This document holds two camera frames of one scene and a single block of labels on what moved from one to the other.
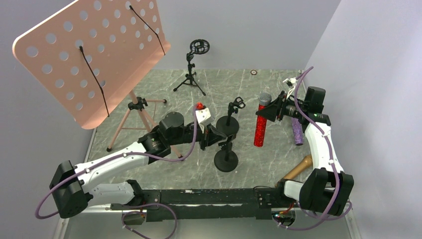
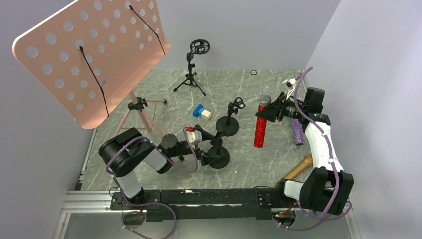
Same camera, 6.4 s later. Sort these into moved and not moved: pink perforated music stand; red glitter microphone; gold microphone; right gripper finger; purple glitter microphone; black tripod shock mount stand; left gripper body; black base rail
Moved: left gripper body
Not moved: black base rail; black tripod shock mount stand; pink perforated music stand; right gripper finger; gold microphone; purple glitter microphone; red glitter microphone
